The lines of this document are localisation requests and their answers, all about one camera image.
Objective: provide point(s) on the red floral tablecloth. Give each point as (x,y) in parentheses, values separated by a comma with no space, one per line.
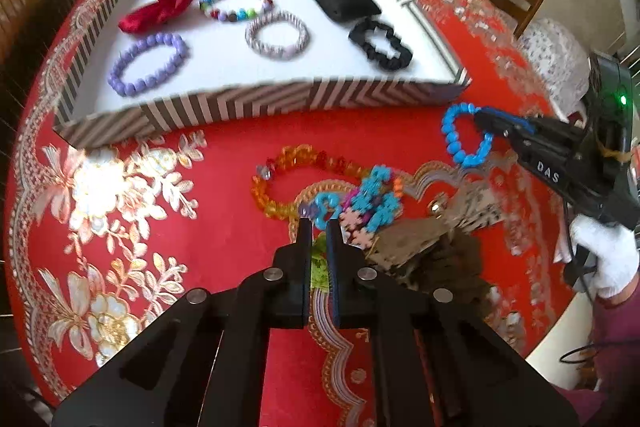
(225,187)

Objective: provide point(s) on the white floral cloth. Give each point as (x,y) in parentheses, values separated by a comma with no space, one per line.
(555,57)

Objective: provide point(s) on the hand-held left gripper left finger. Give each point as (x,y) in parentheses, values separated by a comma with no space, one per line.
(302,267)

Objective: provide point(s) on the person's right hand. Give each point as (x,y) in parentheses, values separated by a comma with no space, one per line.
(612,257)

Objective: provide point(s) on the striped jewelry box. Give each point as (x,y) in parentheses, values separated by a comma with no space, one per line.
(210,72)

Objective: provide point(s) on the person's right forearm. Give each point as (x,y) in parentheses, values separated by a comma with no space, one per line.
(615,347)

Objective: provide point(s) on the black scrunchie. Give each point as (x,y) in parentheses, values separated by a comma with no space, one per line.
(395,63)

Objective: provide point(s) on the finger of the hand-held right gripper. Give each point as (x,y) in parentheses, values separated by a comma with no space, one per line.
(510,121)
(502,134)

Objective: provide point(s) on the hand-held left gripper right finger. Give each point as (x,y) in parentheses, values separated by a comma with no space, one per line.
(336,277)

